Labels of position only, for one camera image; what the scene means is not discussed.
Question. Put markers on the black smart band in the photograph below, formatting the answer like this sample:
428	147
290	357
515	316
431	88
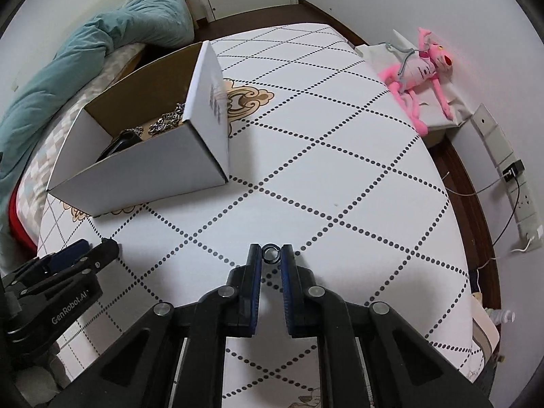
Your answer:
127	139

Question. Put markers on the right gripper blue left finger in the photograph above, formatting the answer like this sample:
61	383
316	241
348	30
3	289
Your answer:
242	315

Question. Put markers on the pink panther plush toy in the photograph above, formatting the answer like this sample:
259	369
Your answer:
418	67

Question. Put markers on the white wall power strip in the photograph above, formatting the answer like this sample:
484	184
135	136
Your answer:
501	152

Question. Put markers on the white cardboard box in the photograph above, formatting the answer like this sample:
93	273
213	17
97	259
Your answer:
179	102

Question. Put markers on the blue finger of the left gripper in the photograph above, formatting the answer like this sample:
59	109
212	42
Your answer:
68	256
99	257

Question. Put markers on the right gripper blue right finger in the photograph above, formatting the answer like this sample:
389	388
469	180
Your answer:
298	310

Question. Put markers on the white diamond pattern tablecloth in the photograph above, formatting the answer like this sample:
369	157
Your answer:
322	158

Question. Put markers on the white side box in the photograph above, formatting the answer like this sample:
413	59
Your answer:
379	57

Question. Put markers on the black plug adapter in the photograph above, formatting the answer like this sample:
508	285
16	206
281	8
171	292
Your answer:
513	171

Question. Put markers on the light blue duvet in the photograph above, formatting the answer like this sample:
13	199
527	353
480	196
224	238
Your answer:
80	59

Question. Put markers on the red blanket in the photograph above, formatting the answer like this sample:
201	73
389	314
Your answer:
27	246

